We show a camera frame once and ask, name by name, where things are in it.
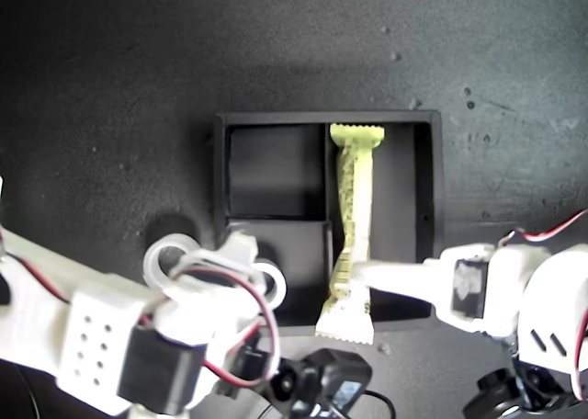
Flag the snack bar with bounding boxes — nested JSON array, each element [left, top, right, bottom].
[[315, 122, 386, 345]]

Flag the black tray with wells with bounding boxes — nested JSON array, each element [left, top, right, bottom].
[[211, 109, 445, 338]]

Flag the small white tape roll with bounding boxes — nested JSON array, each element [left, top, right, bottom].
[[250, 260, 288, 311]]

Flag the red arm wire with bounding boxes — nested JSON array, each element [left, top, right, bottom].
[[137, 266, 282, 389], [498, 209, 588, 250]]

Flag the large white tape roll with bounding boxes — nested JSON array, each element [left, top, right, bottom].
[[142, 233, 204, 297]]

